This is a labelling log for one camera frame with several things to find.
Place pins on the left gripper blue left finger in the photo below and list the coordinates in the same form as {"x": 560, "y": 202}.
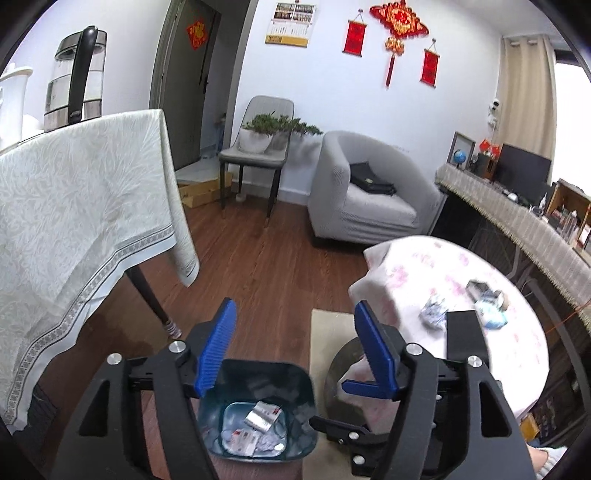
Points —
{"x": 214, "y": 341}

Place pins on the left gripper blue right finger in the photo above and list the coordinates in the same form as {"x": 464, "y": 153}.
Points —
{"x": 382, "y": 360}

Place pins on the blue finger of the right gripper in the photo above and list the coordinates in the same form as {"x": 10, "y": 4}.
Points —
{"x": 364, "y": 389}

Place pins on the dark teal trash bin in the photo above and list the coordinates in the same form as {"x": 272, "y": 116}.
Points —
{"x": 239, "y": 385}

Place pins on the person's hand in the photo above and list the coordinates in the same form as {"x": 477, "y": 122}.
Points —
{"x": 545, "y": 459}

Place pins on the cream floor rug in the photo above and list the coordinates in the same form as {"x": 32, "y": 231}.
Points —
{"x": 329, "y": 332}

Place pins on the black table leg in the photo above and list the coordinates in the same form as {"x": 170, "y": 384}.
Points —
{"x": 140, "y": 283}

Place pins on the pink patterned tablecloth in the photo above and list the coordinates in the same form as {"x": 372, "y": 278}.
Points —
{"x": 404, "y": 274}

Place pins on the silver packet in bin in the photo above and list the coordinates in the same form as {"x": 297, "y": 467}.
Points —
{"x": 263, "y": 416}

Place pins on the black snack packet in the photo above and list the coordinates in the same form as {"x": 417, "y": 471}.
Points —
{"x": 476, "y": 289}

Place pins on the blue tissue pack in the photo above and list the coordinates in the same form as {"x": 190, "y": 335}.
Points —
{"x": 490, "y": 315}

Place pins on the cardboard box on floor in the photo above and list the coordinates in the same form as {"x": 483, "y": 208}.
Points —
{"x": 198, "y": 194}

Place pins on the grey armchair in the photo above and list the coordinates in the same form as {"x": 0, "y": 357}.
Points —
{"x": 340, "y": 210}

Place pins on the black bag on armchair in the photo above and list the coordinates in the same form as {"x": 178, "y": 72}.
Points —
{"x": 364, "y": 178}

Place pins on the grey dining chair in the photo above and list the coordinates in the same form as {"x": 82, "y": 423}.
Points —
{"x": 272, "y": 159}

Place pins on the cream patterned tablecloth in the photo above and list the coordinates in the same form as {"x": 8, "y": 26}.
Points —
{"x": 79, "y": 206}

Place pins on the potted green plant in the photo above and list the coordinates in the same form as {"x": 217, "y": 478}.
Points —
{"x": 256, "y": 135}

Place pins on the small blue globe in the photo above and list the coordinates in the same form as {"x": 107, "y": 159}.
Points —
{"x": 459, "y": 158}

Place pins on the lace covered side desk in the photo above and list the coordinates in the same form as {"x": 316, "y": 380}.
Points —
{"x": 560, "y": 263}

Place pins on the black monitor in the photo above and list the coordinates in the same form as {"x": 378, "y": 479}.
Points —
{"x": 523, "y": 173}

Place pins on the dark grey door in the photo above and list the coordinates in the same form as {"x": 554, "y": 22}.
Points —
{"x": 180, "y": 73}

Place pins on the beige curtain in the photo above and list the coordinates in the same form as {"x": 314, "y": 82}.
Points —
{"x": 527, "y": 93}

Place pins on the glass electric kettle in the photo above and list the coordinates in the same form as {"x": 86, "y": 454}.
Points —
{"x": 75, "y": 91}

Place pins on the right red hanging scroll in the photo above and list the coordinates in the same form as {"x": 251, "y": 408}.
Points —
{"x": 430, "y": 66}

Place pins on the red hanging scroll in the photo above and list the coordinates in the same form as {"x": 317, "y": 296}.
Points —
{"x": 430, "y": 66}
{"x": 355, "y": 35}

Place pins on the left red hanging scroll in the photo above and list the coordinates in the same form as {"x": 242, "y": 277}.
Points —
{"x": 355, "y": 35}

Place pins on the red chinese knot decoration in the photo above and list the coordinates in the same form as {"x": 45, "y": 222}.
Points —
{"x": 402, "y": 23}

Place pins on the picture frame on desk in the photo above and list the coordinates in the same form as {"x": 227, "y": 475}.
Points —
{"x": 462, "y": 142}

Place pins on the wall calendar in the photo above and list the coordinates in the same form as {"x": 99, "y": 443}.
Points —
{"x": 291, "y": 24}

